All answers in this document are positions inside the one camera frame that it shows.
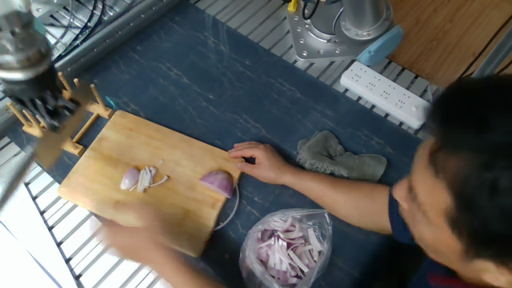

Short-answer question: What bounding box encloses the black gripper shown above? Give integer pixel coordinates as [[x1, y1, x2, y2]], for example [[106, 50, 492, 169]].
[[2, 66, 81, 130]]

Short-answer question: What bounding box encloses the steel handled cleaver knife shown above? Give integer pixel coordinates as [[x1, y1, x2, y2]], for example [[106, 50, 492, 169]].
[[0, 86, 98, 209]]

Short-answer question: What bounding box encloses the small cut onion piece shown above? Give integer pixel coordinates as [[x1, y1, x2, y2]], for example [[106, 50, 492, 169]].
[[119, 166, 141, 191]]

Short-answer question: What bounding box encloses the small pale onion wedge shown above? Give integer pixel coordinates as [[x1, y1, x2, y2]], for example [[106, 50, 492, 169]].
[[130, 159, 170, 194]]

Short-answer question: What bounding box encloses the wooden cutting board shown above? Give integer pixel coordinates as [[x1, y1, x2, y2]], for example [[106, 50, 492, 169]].
[[58, 110, 242, 258]]

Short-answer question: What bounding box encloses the grey green rag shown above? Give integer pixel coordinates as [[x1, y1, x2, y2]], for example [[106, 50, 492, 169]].
[[296, 130, 388, 183]]

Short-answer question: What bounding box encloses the person right forearm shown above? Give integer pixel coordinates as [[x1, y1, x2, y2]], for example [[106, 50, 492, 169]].
[[282, 167, 395, 235]]

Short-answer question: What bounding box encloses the person left forearm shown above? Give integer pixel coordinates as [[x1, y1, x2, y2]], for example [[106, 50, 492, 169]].
[[150, 246, 225, 288]]

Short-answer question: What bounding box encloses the person left hand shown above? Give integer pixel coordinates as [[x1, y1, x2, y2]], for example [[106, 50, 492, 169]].
[[90, 199, 171, 266]]

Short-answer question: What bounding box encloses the person right hand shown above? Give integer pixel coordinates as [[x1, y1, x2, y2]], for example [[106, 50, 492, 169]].
[[227, 140, 295, 186]]

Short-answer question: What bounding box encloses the wooden peg rack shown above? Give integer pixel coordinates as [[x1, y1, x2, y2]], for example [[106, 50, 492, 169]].
[[6, 71, 115, 157]]

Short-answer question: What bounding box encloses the white printed paper sheet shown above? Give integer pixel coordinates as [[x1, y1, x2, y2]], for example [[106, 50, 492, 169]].
[[0, 182, 79, 288]]

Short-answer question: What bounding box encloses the plain white paper sheet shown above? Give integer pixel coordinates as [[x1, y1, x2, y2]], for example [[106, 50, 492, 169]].
[[0, 224, 61, 288]]

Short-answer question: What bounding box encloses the large red onion chunk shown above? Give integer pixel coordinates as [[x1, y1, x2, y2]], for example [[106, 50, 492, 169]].
[[198, 170, 235, 199]]

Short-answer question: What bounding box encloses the dark blue marbled mat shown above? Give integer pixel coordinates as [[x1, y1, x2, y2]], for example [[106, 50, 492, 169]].
[[6, 2, 425, 288]]

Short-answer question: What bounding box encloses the plastic bag of sliced onion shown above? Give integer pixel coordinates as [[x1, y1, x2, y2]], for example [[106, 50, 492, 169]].
[[238, 206, 333, 288]]

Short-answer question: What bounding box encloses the white power strip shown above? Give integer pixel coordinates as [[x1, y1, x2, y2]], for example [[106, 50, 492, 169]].
[[339, 60, 432, 130]]

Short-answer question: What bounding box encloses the bamboo wooden desk top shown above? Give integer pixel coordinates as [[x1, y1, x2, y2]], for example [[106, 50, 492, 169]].
[[387, 0, 512, 87]]

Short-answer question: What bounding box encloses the person head black hair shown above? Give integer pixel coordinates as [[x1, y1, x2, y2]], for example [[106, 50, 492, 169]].
[[391, 74, 512, 288]]

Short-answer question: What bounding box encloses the blue black cable bundle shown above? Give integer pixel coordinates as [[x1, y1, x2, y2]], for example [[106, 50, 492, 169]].
[[50, 0, 108, 61]]

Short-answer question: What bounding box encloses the grey cord loop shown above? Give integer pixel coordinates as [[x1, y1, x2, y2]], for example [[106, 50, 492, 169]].
[[214, 183, 240, 231]]

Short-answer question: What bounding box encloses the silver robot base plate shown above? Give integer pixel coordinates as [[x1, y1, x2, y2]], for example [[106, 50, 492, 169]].
[[286, 0, 371, 64]]

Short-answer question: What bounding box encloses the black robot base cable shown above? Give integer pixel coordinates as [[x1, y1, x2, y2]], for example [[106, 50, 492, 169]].
[[301, 0, 321, 21]]

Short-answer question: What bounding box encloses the thin black cable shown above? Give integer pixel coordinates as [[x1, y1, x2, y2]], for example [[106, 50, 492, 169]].
[[462, 23, 512, 78]]

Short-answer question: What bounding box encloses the aluminium frame post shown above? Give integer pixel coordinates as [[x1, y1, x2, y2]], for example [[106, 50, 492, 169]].
[[471, 35, 512, 79]]

